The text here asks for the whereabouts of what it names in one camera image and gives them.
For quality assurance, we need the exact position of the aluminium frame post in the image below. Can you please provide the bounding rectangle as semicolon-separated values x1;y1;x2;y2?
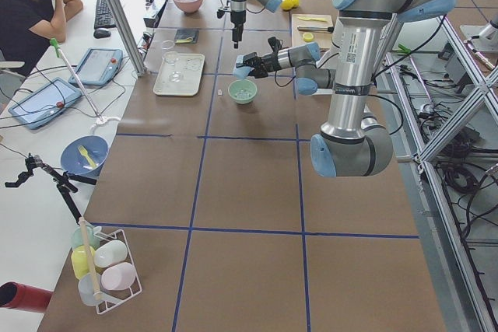
107;0;147;77

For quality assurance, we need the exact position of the grey folded cloth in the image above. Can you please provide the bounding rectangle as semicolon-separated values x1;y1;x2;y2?
174;28;199;44

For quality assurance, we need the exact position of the yellow plastic knife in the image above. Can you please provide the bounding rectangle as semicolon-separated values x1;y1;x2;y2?
297;16;329;23

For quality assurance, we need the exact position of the black keyboard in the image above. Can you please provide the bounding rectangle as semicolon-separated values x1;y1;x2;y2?
93;0;116;30

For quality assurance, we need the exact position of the black computer mouse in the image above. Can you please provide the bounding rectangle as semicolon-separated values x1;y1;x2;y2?
93;28;111;39

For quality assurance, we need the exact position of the white wire cup rack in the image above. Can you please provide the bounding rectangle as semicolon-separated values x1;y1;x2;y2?
70;218;142;315

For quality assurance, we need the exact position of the blue teach pendant far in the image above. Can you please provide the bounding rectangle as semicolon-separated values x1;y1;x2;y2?
75;47;124;86

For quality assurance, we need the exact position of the light green bowl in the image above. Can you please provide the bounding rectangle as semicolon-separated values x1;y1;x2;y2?
228;79;258;104

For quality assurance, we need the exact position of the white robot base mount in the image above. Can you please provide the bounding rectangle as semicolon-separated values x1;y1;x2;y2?
317;17;343;69

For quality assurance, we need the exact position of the blue bowl with fork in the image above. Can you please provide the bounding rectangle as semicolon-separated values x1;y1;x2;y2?
60;135;109;178

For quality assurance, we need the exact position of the seated person black shirt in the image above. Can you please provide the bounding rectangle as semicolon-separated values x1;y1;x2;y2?
1;0;83;76

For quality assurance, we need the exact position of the blue teach pendant near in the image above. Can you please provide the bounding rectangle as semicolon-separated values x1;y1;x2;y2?
8;78;82;130

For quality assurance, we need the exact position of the cream bear tray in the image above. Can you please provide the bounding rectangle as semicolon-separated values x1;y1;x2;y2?
153;51;205;96

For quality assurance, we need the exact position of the black camera tripod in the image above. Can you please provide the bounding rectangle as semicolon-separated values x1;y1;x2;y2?
3;152;98;226

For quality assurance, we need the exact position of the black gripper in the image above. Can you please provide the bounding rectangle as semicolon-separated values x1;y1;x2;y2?
235;52;282;79
216;0;246;49

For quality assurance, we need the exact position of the light blue plastic cup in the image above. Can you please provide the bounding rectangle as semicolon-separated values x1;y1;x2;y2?
233;66;254;79

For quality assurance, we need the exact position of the clear wine glass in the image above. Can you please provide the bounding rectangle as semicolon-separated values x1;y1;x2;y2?
161;40;183;82

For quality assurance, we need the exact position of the blue teach pendant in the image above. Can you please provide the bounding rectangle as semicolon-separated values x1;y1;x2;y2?
75;47;124;86
8;78;82;130

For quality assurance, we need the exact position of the red cylinder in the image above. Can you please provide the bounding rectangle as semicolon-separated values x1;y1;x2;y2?
1;281;53;313

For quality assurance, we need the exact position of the wooden cutting board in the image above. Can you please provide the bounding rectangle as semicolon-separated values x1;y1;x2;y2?
291;14;334;51

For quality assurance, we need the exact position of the half lemon slice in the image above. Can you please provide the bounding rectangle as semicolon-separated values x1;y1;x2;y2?
302;32;314;43

